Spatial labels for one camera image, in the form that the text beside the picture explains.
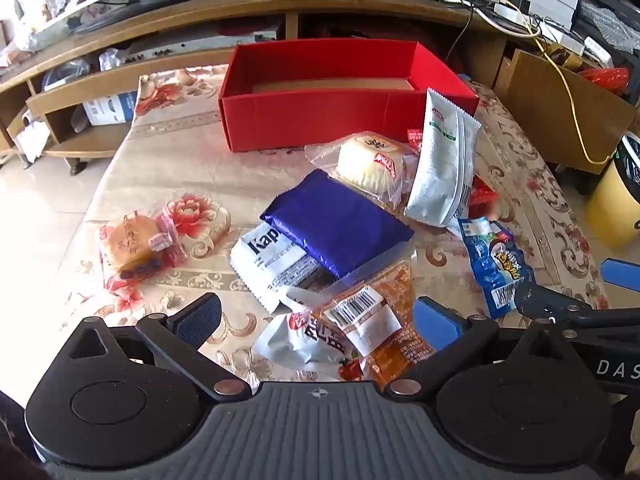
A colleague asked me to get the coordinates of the white and green snack packet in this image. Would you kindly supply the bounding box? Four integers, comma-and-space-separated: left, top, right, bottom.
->
404, 87, 482, 227

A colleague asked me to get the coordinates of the dark blue snack packet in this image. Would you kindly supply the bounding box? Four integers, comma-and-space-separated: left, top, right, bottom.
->
260, 169, 416, 281

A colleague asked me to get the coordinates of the clear plastic bag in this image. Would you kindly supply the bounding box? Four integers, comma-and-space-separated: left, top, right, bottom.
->
40, 57, 93, 93

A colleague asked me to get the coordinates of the floral tablecloth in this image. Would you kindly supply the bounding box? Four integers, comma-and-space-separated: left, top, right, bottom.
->
65, 62, 626, 396

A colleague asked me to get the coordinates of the orange-brown clear snack packet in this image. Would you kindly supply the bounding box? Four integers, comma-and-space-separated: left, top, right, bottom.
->
280, 247, 441, 393

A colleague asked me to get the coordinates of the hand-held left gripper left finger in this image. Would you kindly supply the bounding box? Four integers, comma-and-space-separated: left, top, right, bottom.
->
65, 292, 253, 403

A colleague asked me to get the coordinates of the white and red snack packet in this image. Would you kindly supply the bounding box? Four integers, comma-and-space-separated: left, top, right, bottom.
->
254, 310, 366, 381

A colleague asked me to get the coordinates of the light blue snack packet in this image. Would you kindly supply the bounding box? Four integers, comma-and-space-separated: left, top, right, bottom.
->
457, 216, 536, 320

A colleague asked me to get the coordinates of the yellow bin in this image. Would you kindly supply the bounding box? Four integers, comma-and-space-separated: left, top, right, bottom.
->
582, 132, 640, 248

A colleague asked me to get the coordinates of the black cable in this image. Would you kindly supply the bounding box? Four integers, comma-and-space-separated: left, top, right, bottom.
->
442, 0, 488, 61

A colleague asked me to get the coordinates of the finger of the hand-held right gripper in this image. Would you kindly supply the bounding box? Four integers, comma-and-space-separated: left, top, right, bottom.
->
513, 281, 640, 328
601, 258, 640, 293

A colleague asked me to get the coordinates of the red plastic bag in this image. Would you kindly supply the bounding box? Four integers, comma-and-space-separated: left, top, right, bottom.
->
580, 66, 630, 96

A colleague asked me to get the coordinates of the round cake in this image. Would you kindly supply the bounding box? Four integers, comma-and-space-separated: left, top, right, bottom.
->
98, 205, 188, 291

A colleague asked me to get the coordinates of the wooden television stand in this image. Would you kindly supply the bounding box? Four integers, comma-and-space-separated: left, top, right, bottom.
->
0, 0, 516, 176

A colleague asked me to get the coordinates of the round bun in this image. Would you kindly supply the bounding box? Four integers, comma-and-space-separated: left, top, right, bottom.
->
305, 131, 421, 211

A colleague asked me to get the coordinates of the white and blue box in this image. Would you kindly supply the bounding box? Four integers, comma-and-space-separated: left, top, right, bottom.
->
81, 91, 138, 127

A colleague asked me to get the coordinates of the yellow cable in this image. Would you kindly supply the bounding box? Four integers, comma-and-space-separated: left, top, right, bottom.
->
395, 0, 618, 166

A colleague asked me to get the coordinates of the brown cardboard box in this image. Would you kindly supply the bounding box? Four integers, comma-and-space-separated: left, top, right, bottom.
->
492, 47, 638, 176

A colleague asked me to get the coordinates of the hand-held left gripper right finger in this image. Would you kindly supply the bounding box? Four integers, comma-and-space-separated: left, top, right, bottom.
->
385, 296, 576, 403

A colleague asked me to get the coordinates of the silver media player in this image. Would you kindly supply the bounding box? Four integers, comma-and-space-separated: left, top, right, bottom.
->
120, 30, 278, 66

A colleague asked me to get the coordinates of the white wafer packet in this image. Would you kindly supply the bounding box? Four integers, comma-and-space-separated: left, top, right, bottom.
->
229, 225, 331, 313

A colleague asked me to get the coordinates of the red cardboard box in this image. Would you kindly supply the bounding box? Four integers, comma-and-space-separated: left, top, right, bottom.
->
218, 41, 481, 153

